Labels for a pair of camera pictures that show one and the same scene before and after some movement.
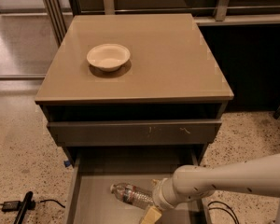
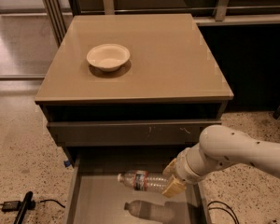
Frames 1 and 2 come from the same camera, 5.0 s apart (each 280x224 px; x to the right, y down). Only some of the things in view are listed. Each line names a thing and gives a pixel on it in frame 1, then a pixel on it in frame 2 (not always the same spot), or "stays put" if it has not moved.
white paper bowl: [108, 57] stays put
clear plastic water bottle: [133, 194] → [142, 180]
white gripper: [159, 192] → [182, 168]
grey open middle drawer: [91, 200] stays put
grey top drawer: [127, 133] stays put
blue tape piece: [67, 163] stays put
